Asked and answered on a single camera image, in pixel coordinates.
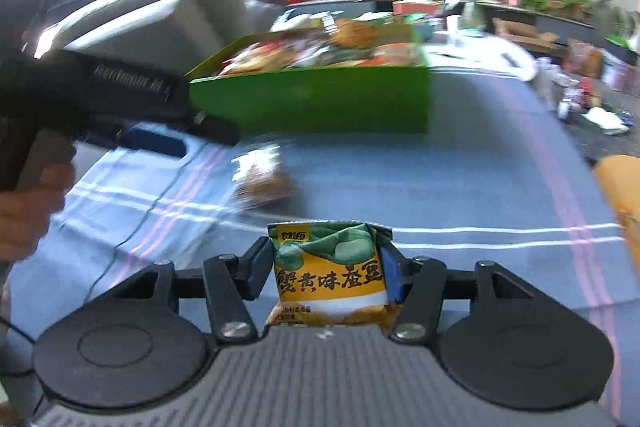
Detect yellow green bean snack packet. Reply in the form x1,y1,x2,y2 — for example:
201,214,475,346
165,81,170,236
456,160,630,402
266,220,394,329

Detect dark marble round table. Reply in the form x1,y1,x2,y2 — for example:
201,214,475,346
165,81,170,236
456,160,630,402
540,104,640,170

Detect small brown clear packet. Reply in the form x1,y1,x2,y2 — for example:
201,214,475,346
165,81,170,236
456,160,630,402
231,146,294,211

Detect thin black cable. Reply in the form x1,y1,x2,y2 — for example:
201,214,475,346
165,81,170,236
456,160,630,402
89,184,168,305

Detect person's left hand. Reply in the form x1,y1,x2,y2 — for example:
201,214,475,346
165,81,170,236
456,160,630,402
0,164,76,264

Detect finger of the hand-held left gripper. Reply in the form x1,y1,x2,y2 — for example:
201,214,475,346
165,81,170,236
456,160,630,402
119,127,191,161
189,109,244,147

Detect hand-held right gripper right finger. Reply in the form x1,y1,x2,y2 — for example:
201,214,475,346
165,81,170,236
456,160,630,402
379,242,544,342

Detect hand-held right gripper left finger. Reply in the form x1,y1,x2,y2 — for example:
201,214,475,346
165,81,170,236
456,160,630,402
107,236,274,341

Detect green cardboard box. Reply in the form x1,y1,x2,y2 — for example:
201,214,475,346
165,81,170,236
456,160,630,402
185,23,434,136

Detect white oval coffee table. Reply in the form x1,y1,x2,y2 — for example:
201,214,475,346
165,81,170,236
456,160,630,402
424,31,537,81

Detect grey sofa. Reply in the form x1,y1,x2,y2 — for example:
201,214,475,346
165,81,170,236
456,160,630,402
50,0,252,74

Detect open cardboard box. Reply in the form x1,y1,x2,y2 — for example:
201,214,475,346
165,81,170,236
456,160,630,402
492,17,559,54

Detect striped blue blanket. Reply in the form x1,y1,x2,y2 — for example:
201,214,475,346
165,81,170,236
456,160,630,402
10,66,640,360

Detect white crumpled tissue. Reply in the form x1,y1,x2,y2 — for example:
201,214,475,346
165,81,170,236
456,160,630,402
584,106,629,136

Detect yellow round stool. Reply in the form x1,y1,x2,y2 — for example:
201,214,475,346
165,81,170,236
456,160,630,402
592,154,640,254

